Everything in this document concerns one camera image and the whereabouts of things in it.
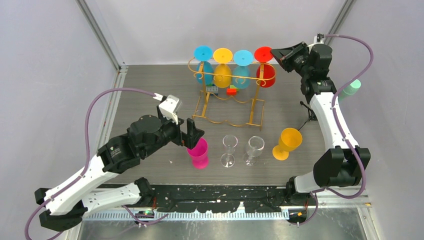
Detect teal back wine glass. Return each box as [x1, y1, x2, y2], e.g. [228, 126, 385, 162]
[232, 49, 254, 89]

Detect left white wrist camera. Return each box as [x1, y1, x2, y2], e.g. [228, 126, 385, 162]
[153, 93, 182, 125]

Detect red back wine glass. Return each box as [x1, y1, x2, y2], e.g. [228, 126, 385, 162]
[254, 46, 276, 88]

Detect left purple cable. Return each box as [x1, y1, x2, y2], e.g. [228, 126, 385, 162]
[24, 87, 157, 240]

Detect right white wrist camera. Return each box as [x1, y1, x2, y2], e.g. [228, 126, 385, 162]
[307, 33, 325, 51]

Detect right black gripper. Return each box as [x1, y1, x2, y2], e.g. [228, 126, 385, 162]
[270, 42, 312, 78]

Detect clear wine glass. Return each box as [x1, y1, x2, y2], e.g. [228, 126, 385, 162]
[220, 134, 238, 168]
[243, 136, 265, 166]

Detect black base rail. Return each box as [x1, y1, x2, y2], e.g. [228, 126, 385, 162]
[99, 183, 339, 221]

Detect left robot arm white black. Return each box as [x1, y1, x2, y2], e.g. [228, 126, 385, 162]
[34, 115, 205, 232]

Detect gold wire glass rack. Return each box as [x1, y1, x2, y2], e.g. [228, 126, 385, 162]
[187, 57, 266, 130]

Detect blue back wine glass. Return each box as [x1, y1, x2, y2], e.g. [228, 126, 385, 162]
[193, 45, 214, 86]

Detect yellow back wine glass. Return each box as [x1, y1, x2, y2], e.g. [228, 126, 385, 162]
[213, 47, 233, 88]

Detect mint green cylinder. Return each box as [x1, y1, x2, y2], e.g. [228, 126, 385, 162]
[338, 79, 362, 102]

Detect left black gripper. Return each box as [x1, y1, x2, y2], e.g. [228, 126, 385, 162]
[141, 112, 204, 158]

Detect magenta wine glass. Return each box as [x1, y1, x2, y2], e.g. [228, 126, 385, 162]
[187, 137, 209, 169]

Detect orange front wine glass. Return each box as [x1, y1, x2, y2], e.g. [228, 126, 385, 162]
[272, 127, 303, 161]

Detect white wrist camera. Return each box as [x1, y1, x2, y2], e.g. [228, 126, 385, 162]
[153, 93, 182, 125]
[307, 33, 325, 51]

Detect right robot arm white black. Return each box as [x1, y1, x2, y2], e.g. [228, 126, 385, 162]
[270, 42, 371, 205]

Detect blue green toy bricks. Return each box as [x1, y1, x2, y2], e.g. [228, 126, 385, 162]
[205, 85, 219, 96]

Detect red green toy bricks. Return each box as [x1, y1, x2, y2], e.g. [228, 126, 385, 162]
[226, 85, 239, 96]

